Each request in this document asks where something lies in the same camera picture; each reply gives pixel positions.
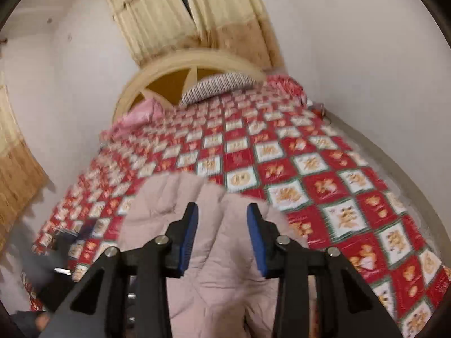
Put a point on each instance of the red patchwork bear quilt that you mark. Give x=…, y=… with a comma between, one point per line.
x=317, y=190

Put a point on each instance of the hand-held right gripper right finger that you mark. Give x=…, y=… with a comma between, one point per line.
x=256, y=243

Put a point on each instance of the cream wooden headboard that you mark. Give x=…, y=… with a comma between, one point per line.
x=155, y=74

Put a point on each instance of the beige floral curtain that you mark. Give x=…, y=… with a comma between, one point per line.
x=158, y=17

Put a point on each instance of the pink floral blanket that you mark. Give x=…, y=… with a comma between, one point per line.
x=139, y=114

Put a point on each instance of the beige puffer jacket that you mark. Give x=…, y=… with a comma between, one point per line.
x=218, y=288

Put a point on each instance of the striped pillow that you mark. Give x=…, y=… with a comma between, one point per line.
x=215, y=86

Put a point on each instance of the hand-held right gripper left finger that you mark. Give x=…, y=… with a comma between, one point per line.
x=188, y=239

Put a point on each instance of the red patterned cloth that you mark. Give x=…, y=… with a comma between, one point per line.
x=285, y=86

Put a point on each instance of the tan curtain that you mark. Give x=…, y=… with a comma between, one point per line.
x=17, y=176

